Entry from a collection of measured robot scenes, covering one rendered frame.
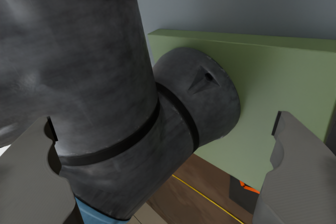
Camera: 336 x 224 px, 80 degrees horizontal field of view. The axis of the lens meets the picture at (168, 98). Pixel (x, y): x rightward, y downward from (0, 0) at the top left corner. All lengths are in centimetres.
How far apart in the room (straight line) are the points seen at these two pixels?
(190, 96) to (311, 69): 15
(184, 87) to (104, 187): 17
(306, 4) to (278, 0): 3
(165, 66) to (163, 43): 8
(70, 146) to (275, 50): 24
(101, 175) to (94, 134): 6
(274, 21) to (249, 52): 5
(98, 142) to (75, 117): 3
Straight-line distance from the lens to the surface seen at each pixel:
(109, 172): 23
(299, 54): 27
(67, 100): 17
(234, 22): 33
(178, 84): 30
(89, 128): 18
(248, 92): 33
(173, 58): 34
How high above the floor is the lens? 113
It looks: 31 degrees down
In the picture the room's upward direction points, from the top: 127 degrees counter-clockwise
